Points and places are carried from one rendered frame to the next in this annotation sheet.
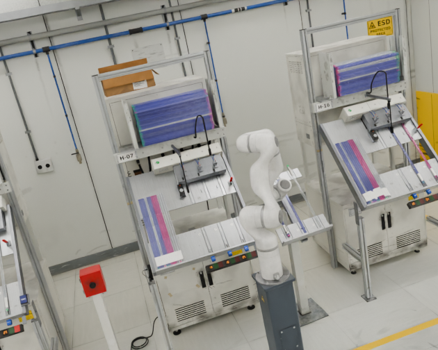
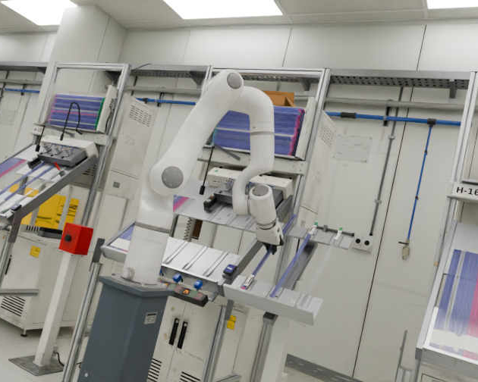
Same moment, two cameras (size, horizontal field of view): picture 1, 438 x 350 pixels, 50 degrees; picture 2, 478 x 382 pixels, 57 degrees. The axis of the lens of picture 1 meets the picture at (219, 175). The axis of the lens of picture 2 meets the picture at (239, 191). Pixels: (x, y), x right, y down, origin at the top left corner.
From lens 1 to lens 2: 223 cm
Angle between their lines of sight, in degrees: 47
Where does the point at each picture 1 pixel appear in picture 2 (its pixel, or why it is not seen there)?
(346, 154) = (460, 268)
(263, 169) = (197, 111)
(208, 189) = (236, 217)
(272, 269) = (129, 259)
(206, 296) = (167, 359)
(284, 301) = (114, 322)
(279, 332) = (84, 372)
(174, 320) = not seen: hidden behind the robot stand
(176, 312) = not seen: hidden behind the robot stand
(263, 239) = (143, 205)
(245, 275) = (222, 368)
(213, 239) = (180, 256)
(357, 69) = not seen: outside the picture
